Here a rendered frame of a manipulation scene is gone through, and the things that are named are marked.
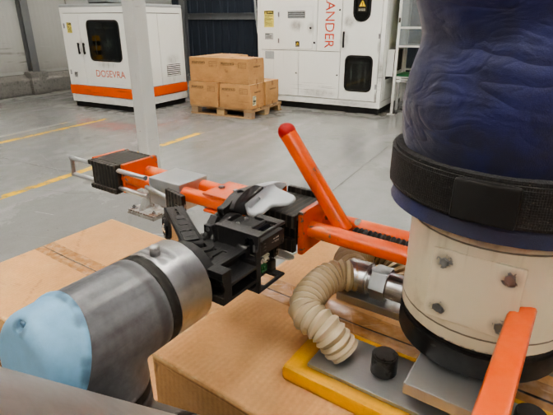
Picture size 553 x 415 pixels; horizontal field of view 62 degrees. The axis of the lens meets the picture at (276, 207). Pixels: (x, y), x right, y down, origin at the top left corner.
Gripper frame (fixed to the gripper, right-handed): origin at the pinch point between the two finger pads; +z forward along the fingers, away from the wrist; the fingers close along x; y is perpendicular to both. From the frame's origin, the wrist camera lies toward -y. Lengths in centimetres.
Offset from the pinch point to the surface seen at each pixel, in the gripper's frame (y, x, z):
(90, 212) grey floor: -286, -119, 150
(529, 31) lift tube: 28.4, 23.8, -9.9
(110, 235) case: -60, -25, 14
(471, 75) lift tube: 25.0, 20.7, -10.1
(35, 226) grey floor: -296, -119, 110
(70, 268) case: -53, -25, -2
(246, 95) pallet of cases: -412, -81, 523
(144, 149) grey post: -245, -67, 178
